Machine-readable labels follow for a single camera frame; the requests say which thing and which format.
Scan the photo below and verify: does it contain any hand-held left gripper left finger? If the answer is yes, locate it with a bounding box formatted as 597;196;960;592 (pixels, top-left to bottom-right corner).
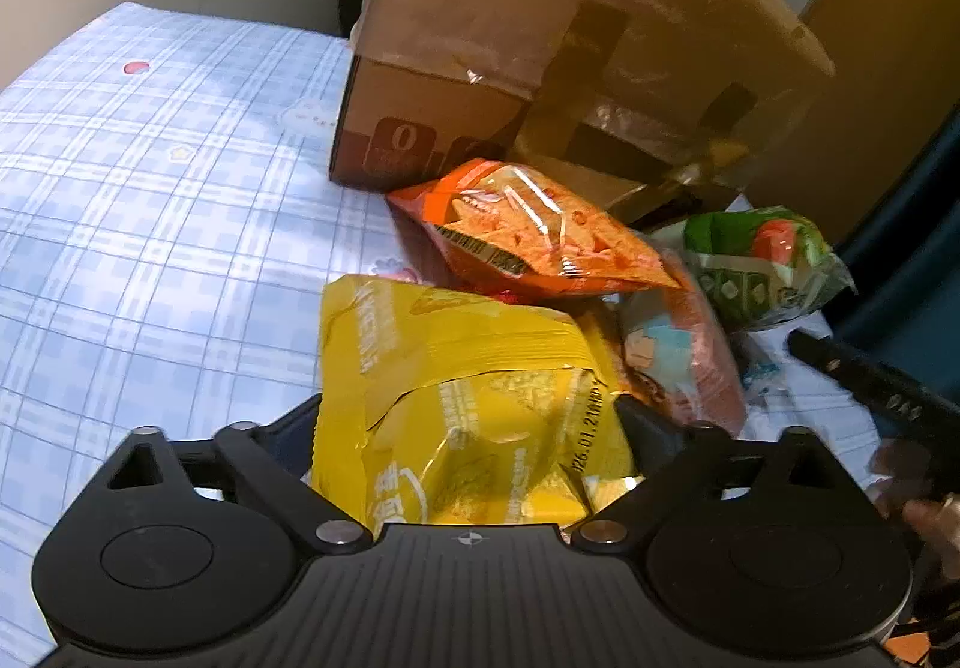
105;394;372;554

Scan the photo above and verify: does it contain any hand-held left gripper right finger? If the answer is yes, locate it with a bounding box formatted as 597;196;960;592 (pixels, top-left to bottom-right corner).
570;396;865;554

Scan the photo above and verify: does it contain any orange snack bag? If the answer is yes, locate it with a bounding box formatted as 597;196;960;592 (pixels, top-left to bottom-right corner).
386;159;681;301

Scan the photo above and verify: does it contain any yellow snack bag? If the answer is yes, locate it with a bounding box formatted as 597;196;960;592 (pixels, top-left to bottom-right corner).
311;274;640;535

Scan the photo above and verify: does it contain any cardboard box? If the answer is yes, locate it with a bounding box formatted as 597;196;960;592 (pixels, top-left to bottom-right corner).
328;0;837;228

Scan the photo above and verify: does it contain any wooden door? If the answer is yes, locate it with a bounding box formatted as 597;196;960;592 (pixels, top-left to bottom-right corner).
797;0;960;250

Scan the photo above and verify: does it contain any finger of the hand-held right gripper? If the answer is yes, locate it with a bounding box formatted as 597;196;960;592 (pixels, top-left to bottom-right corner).
786;329;960;498

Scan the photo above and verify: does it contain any blue checked tablecloth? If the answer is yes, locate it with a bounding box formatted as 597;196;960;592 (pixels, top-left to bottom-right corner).
0;0;905;668

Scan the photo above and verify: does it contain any pink-red cartoon snack bag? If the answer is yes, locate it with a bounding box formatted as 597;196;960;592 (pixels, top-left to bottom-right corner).
617;254;748;442

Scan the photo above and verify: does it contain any person's right hand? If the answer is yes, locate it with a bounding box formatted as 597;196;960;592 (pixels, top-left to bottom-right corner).
872;441;960;553

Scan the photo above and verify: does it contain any blue curtain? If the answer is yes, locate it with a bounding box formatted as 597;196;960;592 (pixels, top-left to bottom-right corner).
831;111;960;408

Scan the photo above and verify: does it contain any green snack bag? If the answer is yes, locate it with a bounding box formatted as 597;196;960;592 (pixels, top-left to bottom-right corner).
649;206;860;334

